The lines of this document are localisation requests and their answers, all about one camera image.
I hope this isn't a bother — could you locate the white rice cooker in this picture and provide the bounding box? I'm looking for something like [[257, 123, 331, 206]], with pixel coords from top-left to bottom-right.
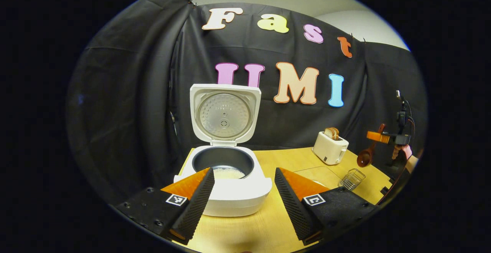
[[173, 84, 273, 217]]

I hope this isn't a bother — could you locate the clear plastic container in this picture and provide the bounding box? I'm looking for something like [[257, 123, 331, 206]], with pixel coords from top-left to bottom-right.
[[293, 166, 342, 188]]

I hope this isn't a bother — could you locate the black backdrop cloth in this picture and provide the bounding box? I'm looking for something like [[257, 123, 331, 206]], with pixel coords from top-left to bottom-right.
[[66, 0, 428, 207]]

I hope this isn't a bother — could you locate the clear chopstick holder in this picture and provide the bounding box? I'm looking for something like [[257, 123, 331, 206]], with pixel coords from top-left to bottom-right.
[[338, 168, 366, 191]]

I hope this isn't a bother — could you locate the white toaster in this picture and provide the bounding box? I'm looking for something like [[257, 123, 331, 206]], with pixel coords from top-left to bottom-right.
[[312, 131, 349, 165]]

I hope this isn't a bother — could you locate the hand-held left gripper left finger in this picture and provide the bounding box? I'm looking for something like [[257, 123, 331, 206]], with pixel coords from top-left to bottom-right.
[[115, 168, 215, 245]]

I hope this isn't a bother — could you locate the white rice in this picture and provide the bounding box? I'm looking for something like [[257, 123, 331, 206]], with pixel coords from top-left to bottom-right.
[[213, 168, 246, 179]]

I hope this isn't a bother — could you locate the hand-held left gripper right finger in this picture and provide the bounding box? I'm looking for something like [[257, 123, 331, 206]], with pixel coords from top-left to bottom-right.
[[274, 168, 380, 246]]

